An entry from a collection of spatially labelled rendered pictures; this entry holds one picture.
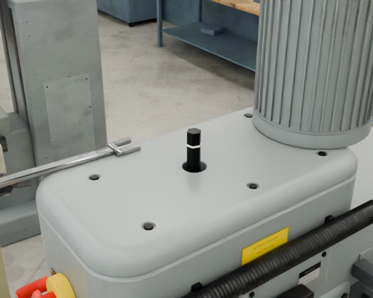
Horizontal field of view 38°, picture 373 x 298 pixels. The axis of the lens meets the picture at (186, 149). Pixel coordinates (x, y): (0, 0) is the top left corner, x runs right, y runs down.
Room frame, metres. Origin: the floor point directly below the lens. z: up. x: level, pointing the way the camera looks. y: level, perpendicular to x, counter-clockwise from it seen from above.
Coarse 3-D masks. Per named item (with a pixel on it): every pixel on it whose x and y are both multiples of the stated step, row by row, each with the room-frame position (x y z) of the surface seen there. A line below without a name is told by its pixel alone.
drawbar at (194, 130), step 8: (192, 128) 0.71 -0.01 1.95; (192, 136) 0.69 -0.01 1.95; (200, 136) 0.70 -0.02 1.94; (192, 144) 0.69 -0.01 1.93; (192, 152) 0.69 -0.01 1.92; (200, 152) 0.70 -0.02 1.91; (192, 160) 0.69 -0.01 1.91; (200, 160) 0.71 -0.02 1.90; (192, 168) 0.69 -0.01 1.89; (200, 168) 0.71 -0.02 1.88
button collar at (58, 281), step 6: (54, 276) 0.58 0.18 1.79; (60, 276) 0.57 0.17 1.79; (48, 282) 0.58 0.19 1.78; (54, 282) 0.56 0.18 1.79; (60, 282) 0.56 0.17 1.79; (66, 282) 0.56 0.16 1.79; (48, 288) 0.58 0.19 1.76; (54, 288) 0.56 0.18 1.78; (60, 288) 0.56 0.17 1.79; (66, 288) 0.56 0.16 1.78; (60, 294) 0.55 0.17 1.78; (66, 294) 0.55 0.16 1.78; (72, 294) 0.55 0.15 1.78
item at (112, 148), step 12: (108, 144) 0.76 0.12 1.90; (120, 144) 0.77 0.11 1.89; (84, 156) 0.72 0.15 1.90; (96, 156) 0.72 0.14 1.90; (36, 168) 0.69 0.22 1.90; (48, 168) 0.69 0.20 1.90; (60, 168) 0.69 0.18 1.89; (0, 180) 0.65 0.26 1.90; (12, 180) 0.65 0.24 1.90; (24, 180) 0.66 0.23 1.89
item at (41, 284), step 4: (44, 276) 0.66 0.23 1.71; (36, 280) 0.65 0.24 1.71; (40, 280) 0.65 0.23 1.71; (44, 280) 0.65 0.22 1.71; (28, 284) 0.64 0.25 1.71; (32, 284) 0.64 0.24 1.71; (36, 284) 0.64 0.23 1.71; (40, 284) 0.65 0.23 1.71; (44, 284) 0.65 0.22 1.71; (20, 288) 0.64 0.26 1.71; (24, 288) 0.64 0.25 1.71; (28, 288) 0.64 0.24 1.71; (32, 288) 0.64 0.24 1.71; (36, 288) 0.64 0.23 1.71; (40, 288) 0.64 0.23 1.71; (44, 288) 0.65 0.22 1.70; (16, 292) 0.63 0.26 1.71; (20, 292) 0.63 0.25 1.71; (24, 292) 0.63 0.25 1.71; (28, 292) 0.63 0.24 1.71; (32, 292) 0.63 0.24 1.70; (20, 296) 0.63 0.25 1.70; (24, 296) 0.63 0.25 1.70; (28, 296) 0.63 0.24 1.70
